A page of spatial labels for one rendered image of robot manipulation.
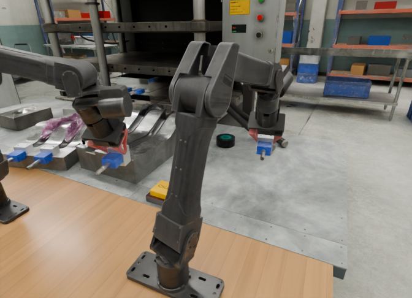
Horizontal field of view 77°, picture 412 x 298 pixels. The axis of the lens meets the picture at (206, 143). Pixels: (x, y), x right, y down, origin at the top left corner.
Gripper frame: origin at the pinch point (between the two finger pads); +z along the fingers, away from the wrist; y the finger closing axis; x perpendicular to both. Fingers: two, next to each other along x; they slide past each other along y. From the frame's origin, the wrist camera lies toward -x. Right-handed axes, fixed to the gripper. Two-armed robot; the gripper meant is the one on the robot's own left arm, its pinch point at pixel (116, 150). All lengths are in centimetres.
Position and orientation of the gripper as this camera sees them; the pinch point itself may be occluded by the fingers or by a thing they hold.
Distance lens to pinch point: 80.0
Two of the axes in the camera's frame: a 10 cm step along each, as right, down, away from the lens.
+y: -9.8, -0.9, 2.0
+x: -1.9, 7.9, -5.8
